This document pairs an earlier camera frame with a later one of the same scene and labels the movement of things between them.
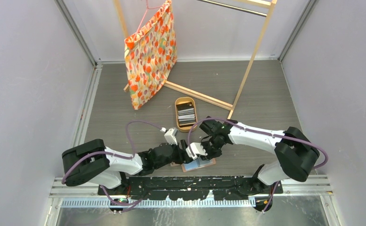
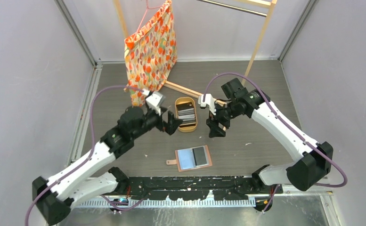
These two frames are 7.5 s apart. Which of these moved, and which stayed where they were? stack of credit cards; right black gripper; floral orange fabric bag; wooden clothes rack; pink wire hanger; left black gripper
Moved: left black gripper; right black gripper
Stayed: pink wire hanger; floral orange fabric bag; wooden clothes rack; stack of credit cards
